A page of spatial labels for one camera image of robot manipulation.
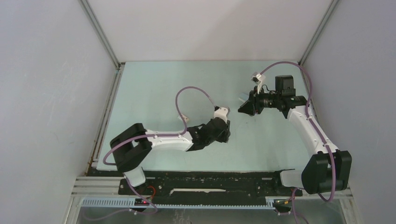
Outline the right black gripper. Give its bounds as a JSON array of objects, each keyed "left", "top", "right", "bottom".
[{"left": 238, "top": 85, "right": 282, "bottom": 116}]

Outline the purple cable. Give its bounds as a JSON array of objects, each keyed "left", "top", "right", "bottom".
[
  {"left": 102, "top": 86, "right": 217, "bottom": 214},
  {"left": 261, "top": 61, "right": 336, "bottom": 224}
]

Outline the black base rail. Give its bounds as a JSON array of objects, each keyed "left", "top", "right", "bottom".
[{"left": 88, "top": 168, "right": 310, "bottom": 206}]

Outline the white staple box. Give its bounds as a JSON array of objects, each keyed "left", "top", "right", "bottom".
[{"left": 178, "top": 114, "right": 190, "bottom": 123}]

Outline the light blue stapler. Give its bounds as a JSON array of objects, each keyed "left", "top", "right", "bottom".
[{"left": 239, "top": 93, "right": 249, "bottom": 103}]

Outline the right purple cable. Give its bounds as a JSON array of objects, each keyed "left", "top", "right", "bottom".
[{"left": 261, "top": 61, "right": 336, "bottom": 224}]

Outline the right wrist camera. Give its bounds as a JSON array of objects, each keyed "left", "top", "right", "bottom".
[{"left": 251, "top": 72, "right": 266, "bottom": 94}]

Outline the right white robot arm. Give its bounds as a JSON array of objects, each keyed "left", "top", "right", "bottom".
[{"left": 238, "top": 72, "right": 352, "bottom": 195}]

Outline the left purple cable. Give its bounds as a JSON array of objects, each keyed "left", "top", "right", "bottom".
[{"left": 102, "top": 86, "right": 217, "bottom": 214}]

